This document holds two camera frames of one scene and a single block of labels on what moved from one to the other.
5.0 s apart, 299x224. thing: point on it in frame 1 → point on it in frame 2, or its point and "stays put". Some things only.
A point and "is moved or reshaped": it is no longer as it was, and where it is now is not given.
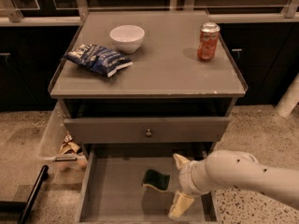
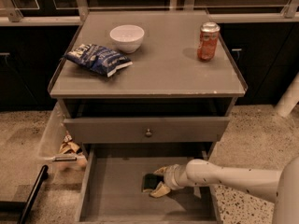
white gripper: (186, 178) → (170, 177)
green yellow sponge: (156, 180) is moved or reshaped
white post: (290, 99) stays put
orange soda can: (208, 42) stays put
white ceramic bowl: (128, 37) stays put
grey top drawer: (89, 130) stays put
